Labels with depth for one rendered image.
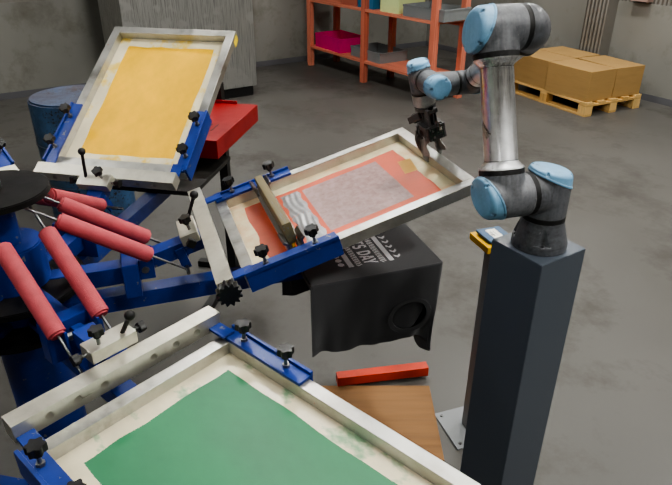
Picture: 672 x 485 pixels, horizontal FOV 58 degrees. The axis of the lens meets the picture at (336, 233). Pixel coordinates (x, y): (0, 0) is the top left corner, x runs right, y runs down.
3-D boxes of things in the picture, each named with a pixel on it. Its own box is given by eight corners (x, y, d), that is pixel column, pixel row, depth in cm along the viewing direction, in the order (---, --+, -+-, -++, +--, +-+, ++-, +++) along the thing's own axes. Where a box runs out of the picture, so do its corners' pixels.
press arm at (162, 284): (383, 256, 232) (383, 242, 229) (389, 263, 227) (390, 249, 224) (29, 316, 197) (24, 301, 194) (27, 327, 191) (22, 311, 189)
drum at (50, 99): (132, 190, 501) (114, 79, 459) (142, 220, 451) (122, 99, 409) (53, 201, 480) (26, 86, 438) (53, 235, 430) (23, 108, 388)
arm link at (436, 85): (464, 74, 185) (447, 66, 195) (430, 77, 182) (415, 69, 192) (461, 100, 189) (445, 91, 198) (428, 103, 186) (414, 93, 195)
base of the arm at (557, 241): (578, 247, 168) (585, 215, 164) (541, 262, 161) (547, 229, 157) (535, 226, 180) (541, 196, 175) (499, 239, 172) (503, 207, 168)
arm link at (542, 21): (568, -8, 152) (476, 68, 199) (529, -7, 149) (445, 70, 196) (577, 36, 151) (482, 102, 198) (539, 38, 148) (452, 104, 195)
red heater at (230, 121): (180, 118, 341) (177, 97, 336) (258, 123, 334) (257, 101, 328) (126, 155, 288) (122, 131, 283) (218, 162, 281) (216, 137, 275)
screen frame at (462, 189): (404, 135, 242) (402, 126, 240) (480, 191, 193) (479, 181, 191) (217, 208, 230) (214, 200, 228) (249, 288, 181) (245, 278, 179)
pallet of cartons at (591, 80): (645, 106, 728) (655, 64, 705) (590, 119, 679) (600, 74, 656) (550, 81, 834) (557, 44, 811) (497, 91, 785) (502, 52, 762)
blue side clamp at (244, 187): (292, 181, 236) (287, 165, 232) (295, 186, 232) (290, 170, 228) (219, 209, 231) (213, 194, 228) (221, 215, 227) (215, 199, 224)
